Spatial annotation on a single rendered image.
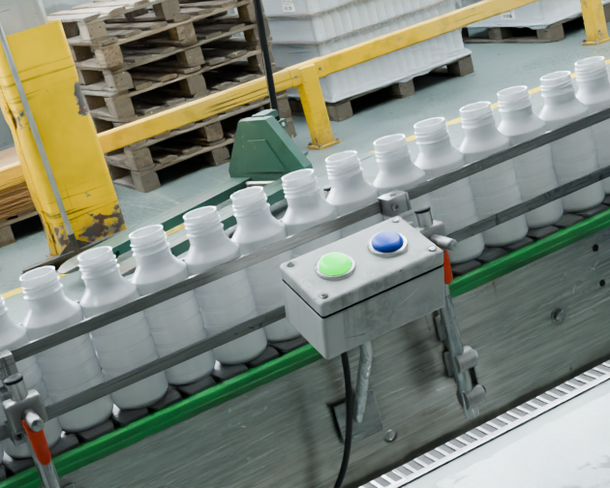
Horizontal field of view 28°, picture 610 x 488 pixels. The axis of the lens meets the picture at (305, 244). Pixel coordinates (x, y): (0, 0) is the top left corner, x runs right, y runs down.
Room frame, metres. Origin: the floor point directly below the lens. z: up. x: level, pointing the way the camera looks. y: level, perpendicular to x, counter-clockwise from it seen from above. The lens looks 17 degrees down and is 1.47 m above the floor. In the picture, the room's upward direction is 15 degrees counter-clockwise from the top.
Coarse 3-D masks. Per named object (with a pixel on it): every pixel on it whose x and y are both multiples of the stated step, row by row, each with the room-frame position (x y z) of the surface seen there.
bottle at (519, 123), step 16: (512, 96) 1.38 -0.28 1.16; (528, 96) 1.39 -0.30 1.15; (512, 112) 1.38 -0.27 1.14; (528, 112) 1.38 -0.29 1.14; (512, 128) 1.37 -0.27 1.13; (528, 128) 1.37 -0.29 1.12; (544, 128) 1.38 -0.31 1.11; (512, 144) 1.37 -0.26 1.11; (528, 160) 1.37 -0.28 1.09; (544, 160) 1.37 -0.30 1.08; (528, 176) 1.37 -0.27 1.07; (544, 176) 1.37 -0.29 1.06; (528, 192) 1.37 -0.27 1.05; (544, 192) 1.37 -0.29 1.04; (544, 208) 1.37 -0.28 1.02; (560, 208) 1.38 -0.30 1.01; (528, 224) 1.37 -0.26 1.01; (544, 224) 1.37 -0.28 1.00
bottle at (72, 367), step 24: (24, 288) 1.15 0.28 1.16; (48, 288) 1.15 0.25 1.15; (48, 312) 1.14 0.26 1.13; (72, 312) 1.15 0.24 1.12; (48, 360) 1.14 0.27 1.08; (72, 360) 1.13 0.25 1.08; (96, 360) 1.16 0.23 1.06; (48, 384) 1.14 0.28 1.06; (72, 384) 1.13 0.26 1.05; (96, 384) 1.14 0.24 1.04; (96, 408) 1.14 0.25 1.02; (72, 432) 1.14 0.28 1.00
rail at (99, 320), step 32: (576, 128) 1.38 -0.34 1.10; (480, 160) 1.32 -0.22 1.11; (416, 192) 1.29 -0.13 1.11; (320, 224) 1.24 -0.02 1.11; (480, 224) 1.32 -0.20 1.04; (256, 256) 1.21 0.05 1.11; (192, 288) 1.18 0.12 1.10; (96, 320) 1.14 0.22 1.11; (256, 320) 1.20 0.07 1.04; (32, 352) 1.11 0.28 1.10; (192, 352) 1.17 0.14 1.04; (128, 384) 1.14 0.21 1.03
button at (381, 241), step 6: (378, 234) 1.12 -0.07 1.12; (384, 234) 1.12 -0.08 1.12; (390, 234) 1.12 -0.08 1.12; (396, 234) 1.12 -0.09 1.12; (372, 240) 1.12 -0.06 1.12; (378, 240) 1.11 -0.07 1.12; (384, 240) 1.11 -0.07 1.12; (390, 240) 1.11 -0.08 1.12; (396, 240) 1.11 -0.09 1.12; (402, 240) 1.11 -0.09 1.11; (372, 246) 1.12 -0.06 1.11; (378, 246) 1.11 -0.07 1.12; (384, 246) 1.10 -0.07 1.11; (390, 246) 1.10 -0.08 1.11; (396, 246) 1.10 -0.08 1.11
